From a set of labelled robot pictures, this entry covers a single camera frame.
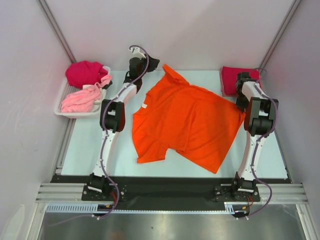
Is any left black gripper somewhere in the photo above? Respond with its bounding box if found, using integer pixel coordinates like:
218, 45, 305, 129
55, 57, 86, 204
138, 53, 159, 79

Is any orange t shirt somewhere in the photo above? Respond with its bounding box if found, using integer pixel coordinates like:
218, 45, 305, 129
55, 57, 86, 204
132, 64, 246, 174

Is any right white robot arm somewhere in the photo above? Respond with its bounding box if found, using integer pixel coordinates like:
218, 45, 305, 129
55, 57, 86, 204
230, 72, 279, 201

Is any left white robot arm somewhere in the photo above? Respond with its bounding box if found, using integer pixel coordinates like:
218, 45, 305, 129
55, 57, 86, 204
83, 54, 160, 200

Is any crumpled magenta t shirt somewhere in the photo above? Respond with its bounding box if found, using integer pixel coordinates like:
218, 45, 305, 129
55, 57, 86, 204
65, 60, 110, 89

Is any crumpled pink t shirt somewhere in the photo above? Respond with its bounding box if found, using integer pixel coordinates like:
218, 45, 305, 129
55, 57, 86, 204
60, 75, 113, 113

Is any white plastic basket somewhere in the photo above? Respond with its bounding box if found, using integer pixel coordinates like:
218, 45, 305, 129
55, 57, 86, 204
53, 65, 112, 119

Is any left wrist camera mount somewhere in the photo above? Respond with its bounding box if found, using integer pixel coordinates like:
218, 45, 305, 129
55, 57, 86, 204
129, 45, 147, 59

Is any white slotted cable duct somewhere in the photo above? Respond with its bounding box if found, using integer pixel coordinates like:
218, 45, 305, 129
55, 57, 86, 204
46, 203, 248, 215

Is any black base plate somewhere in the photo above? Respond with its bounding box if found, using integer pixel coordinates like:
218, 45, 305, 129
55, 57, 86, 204
49, 174, 261, 211

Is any aluminium frame rail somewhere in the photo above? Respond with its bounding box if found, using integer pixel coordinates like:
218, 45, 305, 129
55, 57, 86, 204
35, 183, 309, 205

